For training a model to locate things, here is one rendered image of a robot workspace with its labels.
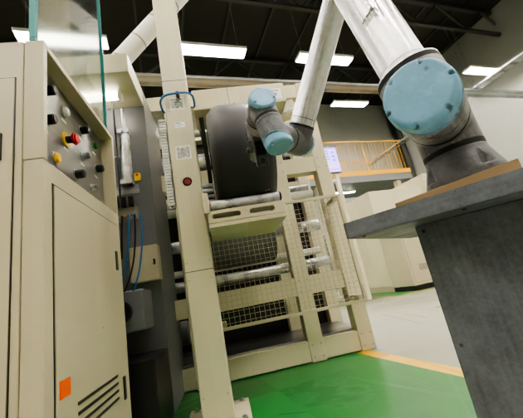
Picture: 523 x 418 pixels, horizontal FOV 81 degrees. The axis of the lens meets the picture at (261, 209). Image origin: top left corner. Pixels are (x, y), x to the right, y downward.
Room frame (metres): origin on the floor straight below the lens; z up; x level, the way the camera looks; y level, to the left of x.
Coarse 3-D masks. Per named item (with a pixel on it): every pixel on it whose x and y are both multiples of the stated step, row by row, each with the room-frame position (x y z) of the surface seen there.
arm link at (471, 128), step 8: (472, 112) 0.73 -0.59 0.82; (472, 120) 0.71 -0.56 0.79; (464, 128) 0.69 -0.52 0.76; (472, 128) 0.71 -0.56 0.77; (480, 128) 0.73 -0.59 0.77; (456, 136) 0.70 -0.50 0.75; (464, 136) 0.71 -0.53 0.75; (472, 136) 0.71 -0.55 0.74; (416, 144) 0.80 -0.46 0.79; (424, 144) 0.73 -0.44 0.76; (440, 144) 0.72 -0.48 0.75; (448, 144) 0.72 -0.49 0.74; (424, 152) 0.78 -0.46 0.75; (432, 152) 0.75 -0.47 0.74
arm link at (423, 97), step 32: (352, 0) 0.63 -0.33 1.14; (384, 0) 0.60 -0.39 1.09; (384, 32) 0.60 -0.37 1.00; (384, 64) 0.63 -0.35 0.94; (416, 64) 0.56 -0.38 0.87; (448, 64) 0.53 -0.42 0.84; (384, 96) 0.61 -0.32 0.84; (416, 96) 0.58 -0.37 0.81; (448, 96) 0.55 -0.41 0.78; (416, 128) 0.61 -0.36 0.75; (448, 128) 0.63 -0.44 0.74
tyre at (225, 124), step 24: (216, 120) 1.25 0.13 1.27; (240, 120) 1.25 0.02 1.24; (216, 144) 1.25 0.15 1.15; (240, 144) 1.25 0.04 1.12; (216, 168) 1.29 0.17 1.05; (240, 168) 1.28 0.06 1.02; (264, 168) 1.31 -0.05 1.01; (216, 192) 1.67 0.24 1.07; (240, 192) 1.36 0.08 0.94; (264, 192) 1.40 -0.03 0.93
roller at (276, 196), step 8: (272, 192) 1.39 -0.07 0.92; (280, 192) 1.39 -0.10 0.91; (224, 200) 1.35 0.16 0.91; (232, 200) 1.36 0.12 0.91; (240, 200) 1.36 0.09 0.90; (248, 200) 1.37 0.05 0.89; (256, 200) 1.38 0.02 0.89; (264, 200) 1.39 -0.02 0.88; (272, 200) 1.40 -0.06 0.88; (280, 200) 1.41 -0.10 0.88; (216, 208) 1.35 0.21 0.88; (224, 208) 1.37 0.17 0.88
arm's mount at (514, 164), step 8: (512, 160) 0.62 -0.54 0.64; (496, 168) 0.64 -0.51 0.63; (504, 168) 0.63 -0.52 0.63; (512, 168) 0.62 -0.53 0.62; (472, 176) 0.66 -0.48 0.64; (480, 176) 0.66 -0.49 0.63; (488, 176) 0.65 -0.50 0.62; (448, 184) 0.70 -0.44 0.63; (456, 184) 0.69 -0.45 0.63; (464, 184) 0.68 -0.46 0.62; (424, 192) 0.73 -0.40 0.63; (432, 192) 0.72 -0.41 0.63; (440, 192) 0.71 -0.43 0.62; (408, 200) 0.76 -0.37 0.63; (416, 200) 0.75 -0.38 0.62
